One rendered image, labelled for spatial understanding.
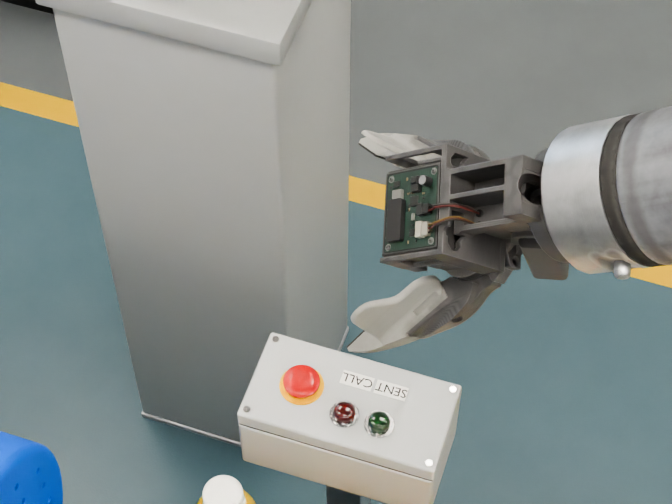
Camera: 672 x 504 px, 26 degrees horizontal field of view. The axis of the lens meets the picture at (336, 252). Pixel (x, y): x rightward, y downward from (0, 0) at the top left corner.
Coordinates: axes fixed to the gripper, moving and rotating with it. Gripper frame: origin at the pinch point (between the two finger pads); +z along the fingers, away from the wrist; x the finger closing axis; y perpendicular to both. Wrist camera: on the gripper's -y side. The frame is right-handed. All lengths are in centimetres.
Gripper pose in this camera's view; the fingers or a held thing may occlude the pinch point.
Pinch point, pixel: (360, 247)
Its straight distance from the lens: 103.6
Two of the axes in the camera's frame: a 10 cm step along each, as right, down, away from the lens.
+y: -7.0, -2.0, -6.9
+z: -7.2, 1.1, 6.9
